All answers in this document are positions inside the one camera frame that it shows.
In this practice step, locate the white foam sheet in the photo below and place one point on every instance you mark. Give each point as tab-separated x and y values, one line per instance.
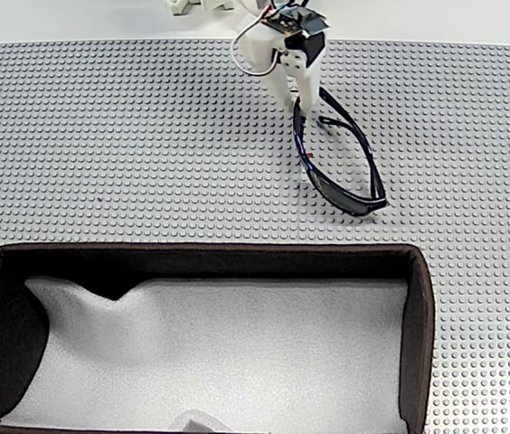
237	352

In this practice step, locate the black sunglasses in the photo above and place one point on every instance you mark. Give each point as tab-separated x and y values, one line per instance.
323	183

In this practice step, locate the black fabric bin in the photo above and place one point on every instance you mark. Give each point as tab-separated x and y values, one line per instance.
191	262

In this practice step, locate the grey studded baseplate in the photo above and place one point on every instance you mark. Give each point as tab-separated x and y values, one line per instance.
101	158

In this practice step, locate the black gripper camera board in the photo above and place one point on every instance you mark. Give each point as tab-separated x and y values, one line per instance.
298	19

